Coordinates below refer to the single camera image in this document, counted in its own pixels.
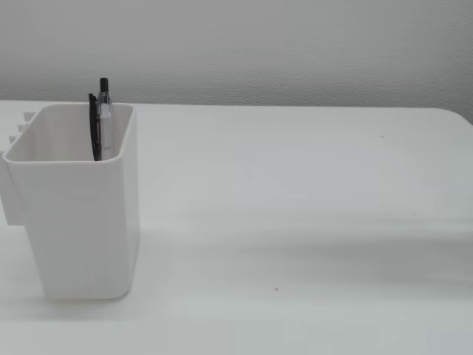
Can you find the black clear ballpoint pen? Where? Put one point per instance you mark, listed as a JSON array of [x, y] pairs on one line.
[[105, 122]]

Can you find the white plastic pen holder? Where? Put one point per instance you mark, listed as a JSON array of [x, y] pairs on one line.
[[77, 229]]

